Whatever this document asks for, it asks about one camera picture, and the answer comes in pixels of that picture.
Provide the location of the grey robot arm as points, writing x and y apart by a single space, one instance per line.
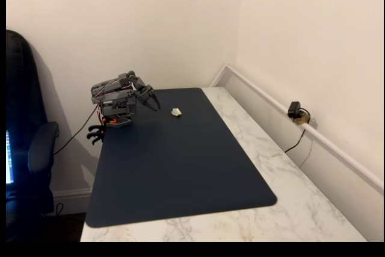
114 94

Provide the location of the laptop with lit screen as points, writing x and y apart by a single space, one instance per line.
9 157

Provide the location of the white skirting board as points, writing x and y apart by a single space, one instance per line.
72 198

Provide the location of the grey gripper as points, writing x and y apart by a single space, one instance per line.
148 93

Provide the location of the white plastic printed part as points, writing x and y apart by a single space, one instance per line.
176 112

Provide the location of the yellowish webcam mount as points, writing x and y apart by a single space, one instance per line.
301 119

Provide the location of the black webcam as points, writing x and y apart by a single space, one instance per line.
293 109

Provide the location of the dark blue desk mat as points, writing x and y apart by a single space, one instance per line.
168 163

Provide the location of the white wall rail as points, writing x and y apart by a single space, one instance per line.
331 147

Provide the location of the black table clamp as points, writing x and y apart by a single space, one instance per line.
96 138
97 128

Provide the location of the black office chair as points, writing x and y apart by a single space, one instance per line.
21 88

